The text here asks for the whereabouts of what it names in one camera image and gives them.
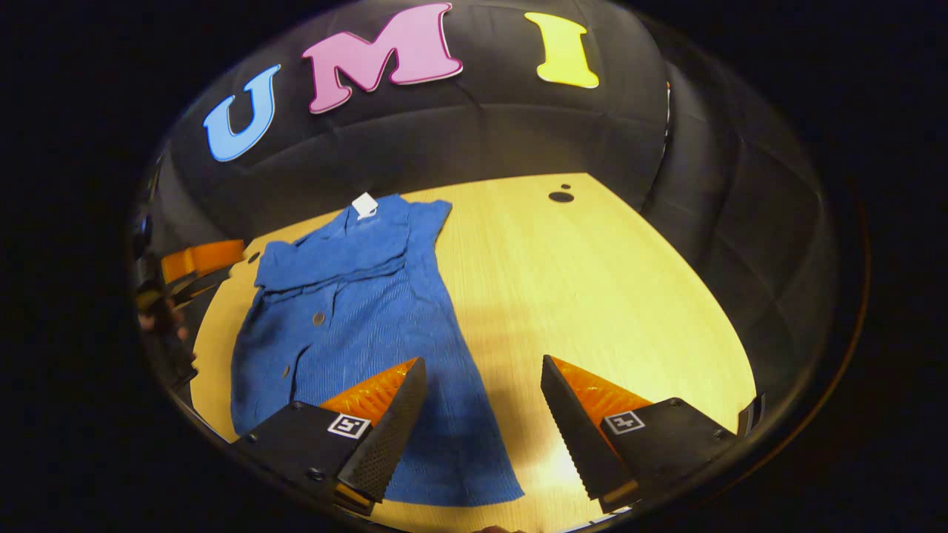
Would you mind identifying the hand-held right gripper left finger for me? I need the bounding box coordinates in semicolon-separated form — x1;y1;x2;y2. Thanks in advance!
230;357;428;517

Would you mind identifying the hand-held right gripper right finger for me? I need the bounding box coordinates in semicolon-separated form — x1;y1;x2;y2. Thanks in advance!
539;354;741;515

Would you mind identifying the blue knitted cardigan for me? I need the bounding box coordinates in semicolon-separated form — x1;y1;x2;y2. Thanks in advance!
230;192;525;508

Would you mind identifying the black table clamp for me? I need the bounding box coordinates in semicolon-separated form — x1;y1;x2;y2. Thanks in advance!
737;394;766;436

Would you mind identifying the black backdrop cloth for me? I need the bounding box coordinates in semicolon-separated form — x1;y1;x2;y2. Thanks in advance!
130;0;841;415

